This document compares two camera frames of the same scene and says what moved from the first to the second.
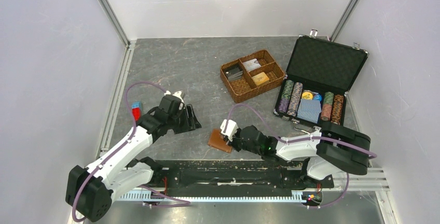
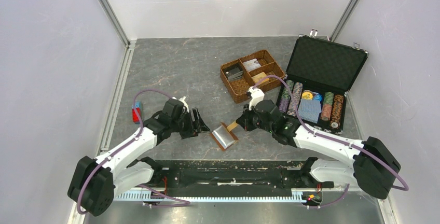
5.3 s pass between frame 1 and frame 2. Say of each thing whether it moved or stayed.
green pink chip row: stayed
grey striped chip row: stayed
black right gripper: moved
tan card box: stayed
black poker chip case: stayed
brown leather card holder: moved
